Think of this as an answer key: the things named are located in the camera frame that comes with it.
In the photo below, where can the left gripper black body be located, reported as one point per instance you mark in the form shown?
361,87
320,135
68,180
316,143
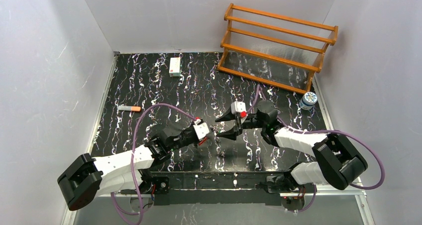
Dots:
207,136

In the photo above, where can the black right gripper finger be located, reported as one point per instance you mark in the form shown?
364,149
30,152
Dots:
231,134
227,116

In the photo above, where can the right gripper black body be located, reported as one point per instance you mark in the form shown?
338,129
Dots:
239,124

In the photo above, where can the steel key organizer red handle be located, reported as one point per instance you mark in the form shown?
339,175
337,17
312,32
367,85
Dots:
210,138

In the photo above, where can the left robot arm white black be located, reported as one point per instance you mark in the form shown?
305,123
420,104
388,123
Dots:
89,177

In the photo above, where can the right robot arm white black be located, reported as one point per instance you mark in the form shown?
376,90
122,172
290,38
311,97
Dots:
337,162

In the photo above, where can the white blue round jar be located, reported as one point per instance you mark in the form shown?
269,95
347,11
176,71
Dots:
308,100

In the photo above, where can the orange grey marker pen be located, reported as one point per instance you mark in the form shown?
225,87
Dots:
129,108

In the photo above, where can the orange wooden shelf rack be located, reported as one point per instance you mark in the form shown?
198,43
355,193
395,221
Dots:
274,49

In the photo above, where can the white red small box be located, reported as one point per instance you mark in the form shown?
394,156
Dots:
175,67

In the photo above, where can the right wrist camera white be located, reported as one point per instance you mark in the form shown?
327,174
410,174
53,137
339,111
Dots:
238,108

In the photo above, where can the aluminium frame rail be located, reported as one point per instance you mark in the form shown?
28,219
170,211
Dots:
238,199

